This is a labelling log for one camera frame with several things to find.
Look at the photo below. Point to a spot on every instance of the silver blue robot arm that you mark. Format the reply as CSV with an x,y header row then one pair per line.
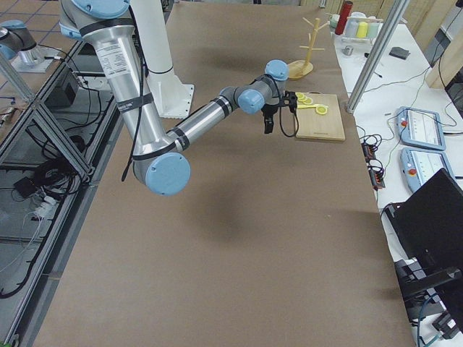
x,y
20,48
130,41

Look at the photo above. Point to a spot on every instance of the wooden cup storage rack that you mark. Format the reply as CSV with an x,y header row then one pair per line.
x,y
300,68

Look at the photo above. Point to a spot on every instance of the small metal cup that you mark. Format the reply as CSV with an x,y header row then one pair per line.
x,y
348,50

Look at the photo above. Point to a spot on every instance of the white cup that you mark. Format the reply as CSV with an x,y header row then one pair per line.
x,y
333,20

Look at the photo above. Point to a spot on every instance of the yellow cup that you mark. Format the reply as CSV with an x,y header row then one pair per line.
x,y
362,30

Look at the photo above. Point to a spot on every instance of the brown table mat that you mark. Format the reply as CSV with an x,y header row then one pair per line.
x,y
273,242

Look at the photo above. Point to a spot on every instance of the wooden cutting board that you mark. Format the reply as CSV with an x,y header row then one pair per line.
x,y
314,126

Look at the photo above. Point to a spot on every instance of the yellow plastic knife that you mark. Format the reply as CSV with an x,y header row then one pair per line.
x,y
307,106

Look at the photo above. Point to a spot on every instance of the lemon slice by knife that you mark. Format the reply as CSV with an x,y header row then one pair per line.
x,y
321,109

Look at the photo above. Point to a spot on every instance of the black power strip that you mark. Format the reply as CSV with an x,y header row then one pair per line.
x,y
375,167

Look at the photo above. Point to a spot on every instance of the lower teach pendant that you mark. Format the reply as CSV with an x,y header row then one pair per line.
x,y
419,165

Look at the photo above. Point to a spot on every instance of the teach pendant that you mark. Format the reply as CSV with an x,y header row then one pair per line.
x,y
420,128
419,165

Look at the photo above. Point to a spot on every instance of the upper teach pendant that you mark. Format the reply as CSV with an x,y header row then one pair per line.
x,y
420,128

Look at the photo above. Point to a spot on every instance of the red bottle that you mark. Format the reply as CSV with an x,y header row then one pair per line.
x,y
343,17

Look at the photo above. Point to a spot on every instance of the black laptop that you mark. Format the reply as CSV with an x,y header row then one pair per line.
x,y
429,223

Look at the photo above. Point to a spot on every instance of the dark grey pad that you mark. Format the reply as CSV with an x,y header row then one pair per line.
x,y
399,52

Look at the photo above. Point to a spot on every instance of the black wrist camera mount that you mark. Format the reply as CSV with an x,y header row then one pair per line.
x,y
289,99

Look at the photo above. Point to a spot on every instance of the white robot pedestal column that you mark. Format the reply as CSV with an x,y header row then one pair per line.
x,y
172,97

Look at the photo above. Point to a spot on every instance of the aluminium frame post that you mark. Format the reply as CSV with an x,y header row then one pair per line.
x,y
385,34

